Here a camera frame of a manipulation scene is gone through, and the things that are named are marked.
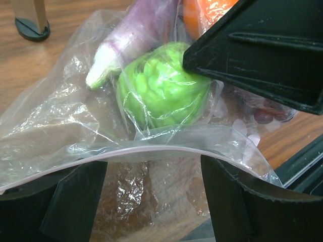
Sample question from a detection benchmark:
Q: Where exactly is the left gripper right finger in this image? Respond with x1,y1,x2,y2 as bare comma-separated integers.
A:
201,155,322,241

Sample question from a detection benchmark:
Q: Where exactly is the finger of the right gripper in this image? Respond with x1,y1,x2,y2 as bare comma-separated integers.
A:
183,1,322,115

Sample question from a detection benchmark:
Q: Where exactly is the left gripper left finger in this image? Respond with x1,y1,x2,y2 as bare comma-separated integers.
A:
1,161,107,241

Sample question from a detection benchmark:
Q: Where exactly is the clear zip top bag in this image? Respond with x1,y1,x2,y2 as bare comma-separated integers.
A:
1,1,296,241

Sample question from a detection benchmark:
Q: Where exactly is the small green fake vegetable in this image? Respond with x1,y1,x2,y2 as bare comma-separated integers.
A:
116,42,210,130

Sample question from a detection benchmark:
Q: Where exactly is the fake orange fruit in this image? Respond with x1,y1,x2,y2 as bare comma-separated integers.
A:
183,0,238,40

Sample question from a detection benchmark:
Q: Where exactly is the purple fake eggplant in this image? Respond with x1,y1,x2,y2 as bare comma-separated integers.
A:
85,1,179,89

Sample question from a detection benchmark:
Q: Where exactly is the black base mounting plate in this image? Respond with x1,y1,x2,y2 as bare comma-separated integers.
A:
275,136,323,196

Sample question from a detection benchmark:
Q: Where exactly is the steel dish rack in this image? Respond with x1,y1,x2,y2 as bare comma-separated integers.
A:
10,0,50,42

